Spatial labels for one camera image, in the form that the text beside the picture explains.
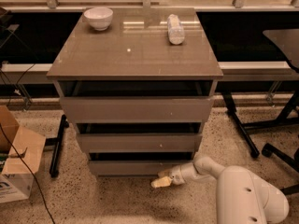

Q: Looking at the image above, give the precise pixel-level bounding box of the grey drawer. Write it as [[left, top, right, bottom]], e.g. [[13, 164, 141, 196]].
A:
[[59, 80, 215, 124], [88, 151, 194, 176], [76, 123, 202, 153]]

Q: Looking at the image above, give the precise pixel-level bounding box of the black left table leg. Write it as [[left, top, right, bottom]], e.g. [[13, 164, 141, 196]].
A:
[[46, 115, 69, 178]]

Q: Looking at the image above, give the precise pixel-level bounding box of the grey top drawer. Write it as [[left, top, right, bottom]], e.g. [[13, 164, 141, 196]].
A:
[[59, 80, 215, 124]]

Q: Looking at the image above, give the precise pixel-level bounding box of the grey drawer cabinet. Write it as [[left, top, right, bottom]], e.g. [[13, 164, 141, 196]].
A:
[[46, 7, 224, 179]]

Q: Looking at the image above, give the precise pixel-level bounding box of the black floor cable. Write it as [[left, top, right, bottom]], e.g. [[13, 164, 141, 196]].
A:
[[0, 123, 56, 224]]

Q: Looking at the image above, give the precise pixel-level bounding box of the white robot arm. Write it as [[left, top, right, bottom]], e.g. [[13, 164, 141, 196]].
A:
[[151, 156, 290, 224]]

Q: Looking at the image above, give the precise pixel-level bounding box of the grey middle drawer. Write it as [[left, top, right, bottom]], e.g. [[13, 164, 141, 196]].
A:
[[76, 123, 202, 153]]

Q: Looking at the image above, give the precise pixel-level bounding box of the white ceramic bowl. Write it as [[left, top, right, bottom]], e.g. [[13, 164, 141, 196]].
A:
[[83, 7, 113, 31]]

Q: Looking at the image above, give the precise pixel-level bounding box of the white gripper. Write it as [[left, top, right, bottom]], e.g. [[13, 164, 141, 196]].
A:
[[151, 165, 186, 189]]

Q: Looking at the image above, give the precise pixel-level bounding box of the black table leg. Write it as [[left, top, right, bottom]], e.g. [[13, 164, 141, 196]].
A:
[[46, 115, 69, 178], [221, 91, 299, 158]]

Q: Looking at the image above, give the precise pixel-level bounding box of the open cardboard box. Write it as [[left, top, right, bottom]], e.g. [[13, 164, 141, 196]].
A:
[[0, 105, 46, 203]]

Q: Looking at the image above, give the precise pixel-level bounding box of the grey bottom drawer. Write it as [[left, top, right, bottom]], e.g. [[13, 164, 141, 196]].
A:
[[88, 151, 194, 176]]

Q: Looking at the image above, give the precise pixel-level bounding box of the black office chair base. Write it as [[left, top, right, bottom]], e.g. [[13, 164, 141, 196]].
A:
[[262, 143, 299, 195]]

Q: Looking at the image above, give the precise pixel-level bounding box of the black right table leg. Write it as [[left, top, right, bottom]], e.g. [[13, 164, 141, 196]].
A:
[[221, 91, 299, 158]]

